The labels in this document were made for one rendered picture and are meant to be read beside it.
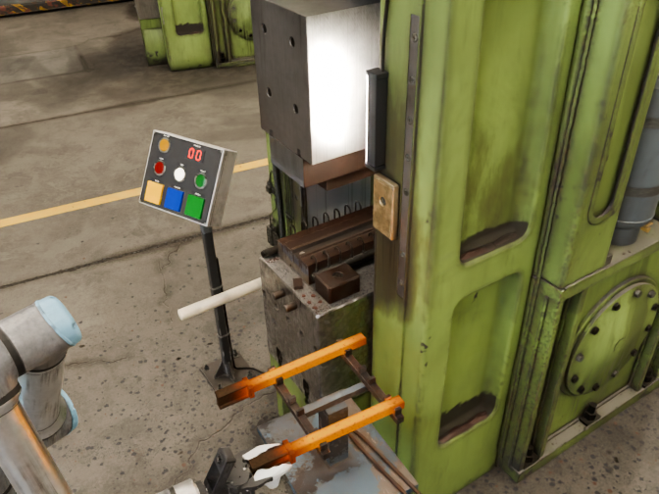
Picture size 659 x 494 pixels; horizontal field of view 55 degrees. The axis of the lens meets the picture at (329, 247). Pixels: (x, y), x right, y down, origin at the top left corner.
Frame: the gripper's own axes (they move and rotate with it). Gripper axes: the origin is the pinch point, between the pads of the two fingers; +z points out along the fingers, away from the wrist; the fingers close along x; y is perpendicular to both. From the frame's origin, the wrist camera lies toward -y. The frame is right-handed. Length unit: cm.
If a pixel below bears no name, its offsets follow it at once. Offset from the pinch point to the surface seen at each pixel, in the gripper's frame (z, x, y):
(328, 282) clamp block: 38, -47, -4
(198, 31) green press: 151, -537, 59
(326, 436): 11.3, 1.1, -1.0
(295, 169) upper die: 35, -61, -37
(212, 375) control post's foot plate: 14, -123, 93
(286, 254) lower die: 34, -70, -2
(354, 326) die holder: 44, -43, 13
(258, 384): 3.7, -22.1, -0.9
